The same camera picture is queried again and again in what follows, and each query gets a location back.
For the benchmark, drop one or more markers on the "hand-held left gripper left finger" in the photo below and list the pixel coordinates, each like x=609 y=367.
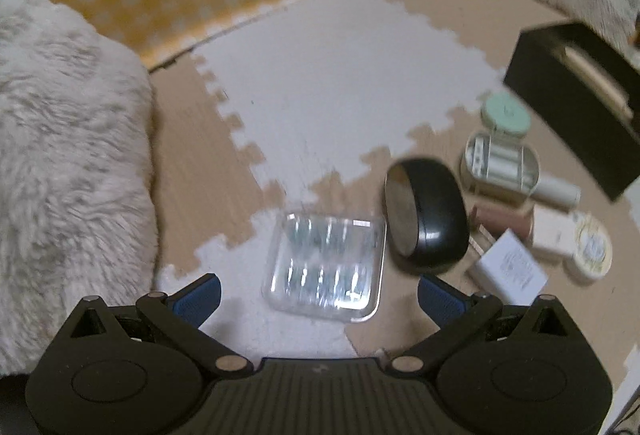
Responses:
x=197 y=300

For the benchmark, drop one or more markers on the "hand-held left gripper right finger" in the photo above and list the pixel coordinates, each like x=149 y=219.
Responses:
x=440 y=297

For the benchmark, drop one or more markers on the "white power adapter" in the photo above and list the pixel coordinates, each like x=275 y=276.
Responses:
x=505 y=265

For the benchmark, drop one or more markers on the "black computer mouse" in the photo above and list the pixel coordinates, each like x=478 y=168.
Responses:
x=435 y=210

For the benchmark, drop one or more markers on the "clear plastic case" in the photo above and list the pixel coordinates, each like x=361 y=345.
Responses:
x=325 y=265

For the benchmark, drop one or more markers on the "oval clear case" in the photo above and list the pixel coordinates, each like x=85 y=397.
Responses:
x=500 y=162

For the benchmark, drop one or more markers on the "white tube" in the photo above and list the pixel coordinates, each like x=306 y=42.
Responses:
x=557 y=190

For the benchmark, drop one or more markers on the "black storage box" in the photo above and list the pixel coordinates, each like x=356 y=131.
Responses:
x=540 y=70

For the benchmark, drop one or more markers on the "brown box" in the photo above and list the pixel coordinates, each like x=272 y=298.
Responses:
x=505 y=220

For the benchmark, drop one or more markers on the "small white box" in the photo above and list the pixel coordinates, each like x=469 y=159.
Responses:
x=555 y=230

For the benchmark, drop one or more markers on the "cream round tin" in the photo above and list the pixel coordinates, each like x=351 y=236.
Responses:
x=592 y=250

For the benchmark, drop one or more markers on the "mint green round tin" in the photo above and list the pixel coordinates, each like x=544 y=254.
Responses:
x=505 y=112

